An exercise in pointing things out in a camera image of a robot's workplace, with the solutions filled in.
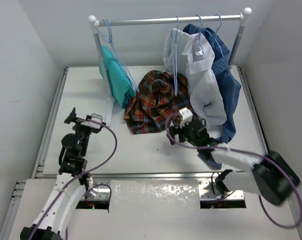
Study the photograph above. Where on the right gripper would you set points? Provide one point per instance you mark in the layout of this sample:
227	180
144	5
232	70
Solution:
175	130

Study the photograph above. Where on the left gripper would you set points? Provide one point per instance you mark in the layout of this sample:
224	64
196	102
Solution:
78	122

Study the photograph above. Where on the red plaid shirt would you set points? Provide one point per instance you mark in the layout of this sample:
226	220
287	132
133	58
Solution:
156	101

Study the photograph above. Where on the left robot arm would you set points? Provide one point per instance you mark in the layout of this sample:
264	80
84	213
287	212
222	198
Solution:
70	185

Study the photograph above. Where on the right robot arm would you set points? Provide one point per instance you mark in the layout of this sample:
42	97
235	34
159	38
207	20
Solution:
267	175

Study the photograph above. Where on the teal shirt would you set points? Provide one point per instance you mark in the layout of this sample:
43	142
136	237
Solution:
119	82

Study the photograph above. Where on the blue checked shirt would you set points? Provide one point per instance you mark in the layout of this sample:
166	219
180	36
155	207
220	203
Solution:
229	87

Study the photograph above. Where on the blue hanger white shirt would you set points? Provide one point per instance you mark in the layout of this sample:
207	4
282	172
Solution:
201	37

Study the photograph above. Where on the white clothes rack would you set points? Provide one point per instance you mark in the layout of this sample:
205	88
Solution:
96	24

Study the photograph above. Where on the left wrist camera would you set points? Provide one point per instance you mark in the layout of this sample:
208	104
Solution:
95	121

